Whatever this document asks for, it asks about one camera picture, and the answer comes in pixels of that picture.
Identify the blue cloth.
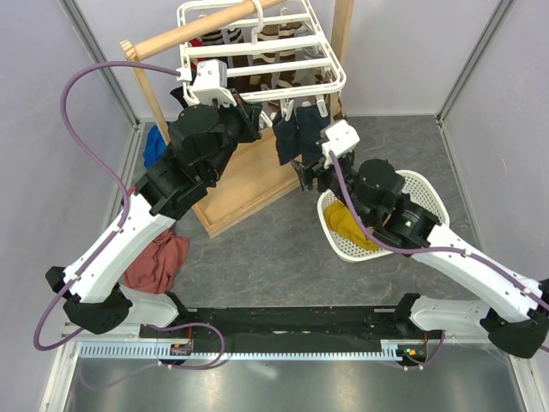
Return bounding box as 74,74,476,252
142,125,166,169

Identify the grey slotted cable duct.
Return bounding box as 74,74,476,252
79,342,402,361

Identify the purple cable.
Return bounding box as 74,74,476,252
33,61,181,353
329,152,549,312

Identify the brown striped hanging sock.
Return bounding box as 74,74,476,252
199,21,331,102

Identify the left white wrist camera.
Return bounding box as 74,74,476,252
177,59,237,107

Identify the beige brown argyle sock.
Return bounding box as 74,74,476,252
329,92,347,123

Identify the red-brown cloth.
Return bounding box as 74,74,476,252
123,229,190,294

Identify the yellow sock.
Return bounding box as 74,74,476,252
323,200,379,251

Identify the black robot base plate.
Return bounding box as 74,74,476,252
139,304,447,353

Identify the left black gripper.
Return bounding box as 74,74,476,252
207,88,264,183

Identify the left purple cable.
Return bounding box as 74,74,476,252
33,61,181,353

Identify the black hanging sock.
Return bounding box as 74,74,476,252
170,86,189,108

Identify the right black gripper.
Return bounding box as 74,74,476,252
292,148,373,225

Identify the white plastic laundry basket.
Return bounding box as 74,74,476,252
317,170,450,264

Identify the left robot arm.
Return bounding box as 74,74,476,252
45,95,262,337

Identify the navy patterned sock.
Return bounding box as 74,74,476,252
272,112,300,166

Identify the white plastic clip hanger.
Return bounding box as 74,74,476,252
175,0,347,121

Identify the wooden hanger stand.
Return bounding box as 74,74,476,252
122,1,347,236

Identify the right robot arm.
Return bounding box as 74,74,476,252
291,154,548,359

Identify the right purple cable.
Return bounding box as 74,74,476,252
329,152,549,312

